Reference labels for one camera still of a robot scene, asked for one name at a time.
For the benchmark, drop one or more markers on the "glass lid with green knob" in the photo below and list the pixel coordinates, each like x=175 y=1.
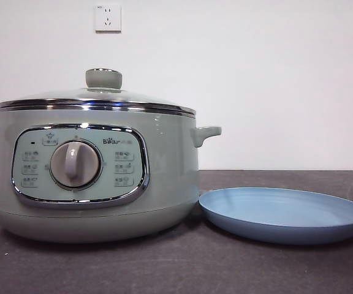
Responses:
x=103 y=80

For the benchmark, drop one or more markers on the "pale green electric steamer pot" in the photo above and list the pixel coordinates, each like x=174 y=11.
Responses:
x=170 y=171

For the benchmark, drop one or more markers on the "blue round plate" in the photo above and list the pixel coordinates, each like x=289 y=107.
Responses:
x=283 y=214

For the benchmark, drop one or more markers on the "white wall socket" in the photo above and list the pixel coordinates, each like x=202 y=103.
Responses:
x=108 y=18

